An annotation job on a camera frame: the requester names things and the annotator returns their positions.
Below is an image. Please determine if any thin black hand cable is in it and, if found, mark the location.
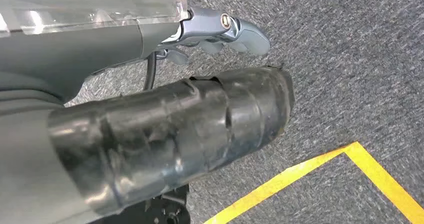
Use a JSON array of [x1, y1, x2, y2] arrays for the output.
[[144, 51, 157, 91]]

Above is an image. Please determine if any yellow floor tape square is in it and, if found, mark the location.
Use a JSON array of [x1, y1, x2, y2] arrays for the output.
[[203, 141, 424, 224]]

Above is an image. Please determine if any black left wrist camera bracket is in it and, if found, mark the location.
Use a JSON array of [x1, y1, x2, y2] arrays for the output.
[[89, 184, 191, 224]]

